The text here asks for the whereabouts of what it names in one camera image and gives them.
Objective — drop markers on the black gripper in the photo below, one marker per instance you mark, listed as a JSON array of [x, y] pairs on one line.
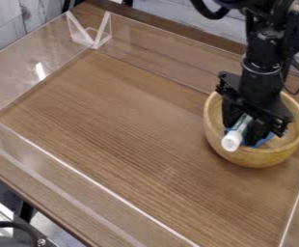
[[254, 95]]

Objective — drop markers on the green and white marker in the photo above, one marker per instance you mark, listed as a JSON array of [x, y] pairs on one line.
[[233, 139]]

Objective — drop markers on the blue foam block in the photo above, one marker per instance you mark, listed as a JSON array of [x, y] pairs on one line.
[[255, 139]]

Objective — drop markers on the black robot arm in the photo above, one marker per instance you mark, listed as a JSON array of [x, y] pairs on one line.
[[271, 25]]

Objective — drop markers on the brown wooden bowl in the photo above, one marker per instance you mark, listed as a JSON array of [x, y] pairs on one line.
[[270, 154]]

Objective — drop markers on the clear acrylic tray wall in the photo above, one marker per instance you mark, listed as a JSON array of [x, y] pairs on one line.
[[103, 146]]

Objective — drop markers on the clear acrylic corner bracket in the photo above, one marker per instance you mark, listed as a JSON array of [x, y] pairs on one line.
[[91, 37]]

